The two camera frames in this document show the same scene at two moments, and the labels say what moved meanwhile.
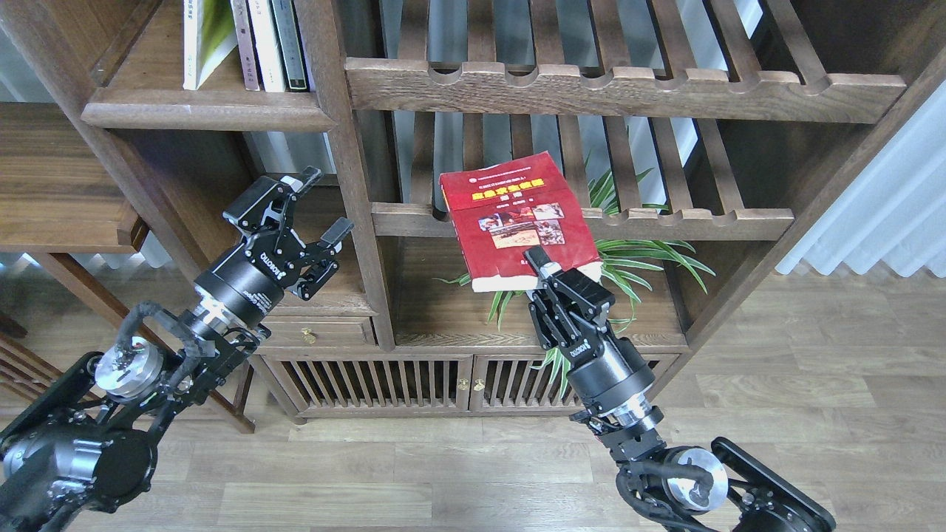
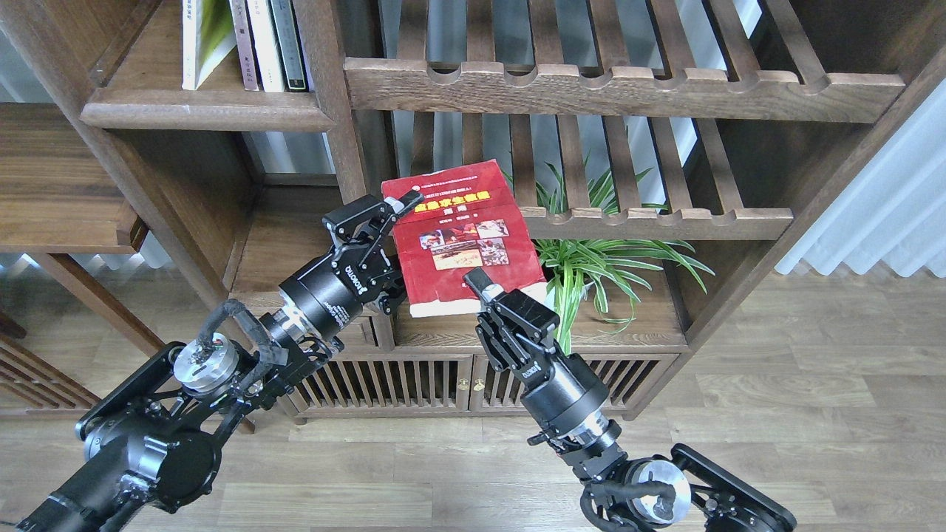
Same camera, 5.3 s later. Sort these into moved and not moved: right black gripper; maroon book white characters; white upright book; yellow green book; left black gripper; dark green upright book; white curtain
Moved: right black gripper; left black gripper
Not moved: dark green upright book; white curtain; white upright book; yellow green book; maroon book white characters
